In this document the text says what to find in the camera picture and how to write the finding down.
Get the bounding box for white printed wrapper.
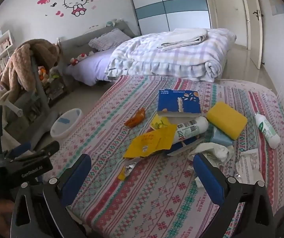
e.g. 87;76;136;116
235;149;265;185

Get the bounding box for silver yellow foil wrapper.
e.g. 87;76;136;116
118;157;142;181

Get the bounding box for white tissue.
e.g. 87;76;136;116
188;142;234;165

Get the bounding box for white bottle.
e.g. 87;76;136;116
254;113;281;149
172;117;209;144

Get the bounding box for light blue milk carton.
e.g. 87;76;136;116
210;127;234;147

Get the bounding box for yellow sponge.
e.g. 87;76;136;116
206;102;248;140

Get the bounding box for orange plastic wrapper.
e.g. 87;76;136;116
124;107;145;128

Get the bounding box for yellow paper packet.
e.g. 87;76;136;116
123;125;177;158

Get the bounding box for yellow paper cup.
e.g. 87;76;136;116
150;114;171;130

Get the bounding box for white trash bin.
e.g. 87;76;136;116
50;108;83;141

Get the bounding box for person's left hand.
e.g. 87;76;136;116
0;199;14;237

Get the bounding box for brown plush blanket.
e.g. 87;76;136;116
0;39;60;103

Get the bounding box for patterned bed sheet mattress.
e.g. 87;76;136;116
44;76;284;237

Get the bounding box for lavender bed sheet bed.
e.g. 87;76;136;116
64;48;115;86

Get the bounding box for red white plush toy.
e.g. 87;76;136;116
70;53;88;66

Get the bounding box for grey headboard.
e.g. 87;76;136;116
58;20;136;66

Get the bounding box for plaid folded quilt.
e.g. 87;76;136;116
105;29;236;82

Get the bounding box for plaid pillow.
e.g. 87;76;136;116
88;28;131;52

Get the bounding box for folded white towel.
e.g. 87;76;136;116
158;29;208;50

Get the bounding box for white door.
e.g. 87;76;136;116
247;0;263;70

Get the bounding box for white teal wardrobe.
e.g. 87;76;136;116
132;0;211;35

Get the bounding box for Hello Kitty wall sticker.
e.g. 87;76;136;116
36;0;106;17

